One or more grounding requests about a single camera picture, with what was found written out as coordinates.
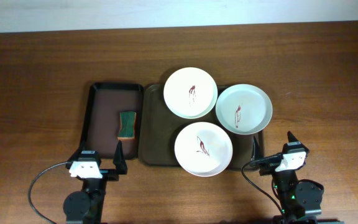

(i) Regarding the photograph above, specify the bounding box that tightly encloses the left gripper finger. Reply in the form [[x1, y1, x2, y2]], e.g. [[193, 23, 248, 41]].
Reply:
[[67, 141, 86, 163], [113, 140, 128, 174]]

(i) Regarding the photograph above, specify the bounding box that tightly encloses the pale green plate stained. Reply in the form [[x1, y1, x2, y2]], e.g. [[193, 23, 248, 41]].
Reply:
[[216, 84, 273, 135]]

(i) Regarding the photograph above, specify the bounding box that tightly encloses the green and orange sponge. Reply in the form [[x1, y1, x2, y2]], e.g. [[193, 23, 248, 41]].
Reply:
[[117, 111, 137, 141]]

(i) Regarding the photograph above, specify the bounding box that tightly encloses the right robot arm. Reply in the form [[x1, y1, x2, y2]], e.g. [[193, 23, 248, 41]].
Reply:
[[250, 131, 324, 223]]

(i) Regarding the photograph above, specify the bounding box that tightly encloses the large brown serving tray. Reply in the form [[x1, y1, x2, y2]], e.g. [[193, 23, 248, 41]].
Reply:
[[138, 84, 264, 171]]

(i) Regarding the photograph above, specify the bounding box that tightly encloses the white plate bottom stained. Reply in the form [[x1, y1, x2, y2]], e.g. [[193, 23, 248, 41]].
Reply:
[[174, 122, 233, 177]]

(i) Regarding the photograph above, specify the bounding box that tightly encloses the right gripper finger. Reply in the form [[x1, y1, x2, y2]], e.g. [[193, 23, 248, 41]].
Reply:
[[287, 131, 301, 145], [251, 135, 262, 161]]

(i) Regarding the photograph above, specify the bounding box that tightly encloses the small black tray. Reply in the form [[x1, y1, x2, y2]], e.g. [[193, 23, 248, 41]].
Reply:
[[80, 82, 144, 160]]

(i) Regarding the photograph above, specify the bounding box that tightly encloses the white plate stained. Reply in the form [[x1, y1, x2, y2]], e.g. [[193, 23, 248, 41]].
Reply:
[[163, 67, 218, 119], [174, 122, 233, 177]]

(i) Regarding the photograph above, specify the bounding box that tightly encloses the white plate top stained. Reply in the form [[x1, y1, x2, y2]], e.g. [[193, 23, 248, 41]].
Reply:
[[163, 67, 218, 119]]

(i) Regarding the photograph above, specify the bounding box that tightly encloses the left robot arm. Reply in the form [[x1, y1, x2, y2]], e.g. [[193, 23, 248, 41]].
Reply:
[[63, 141, 127, 224]]

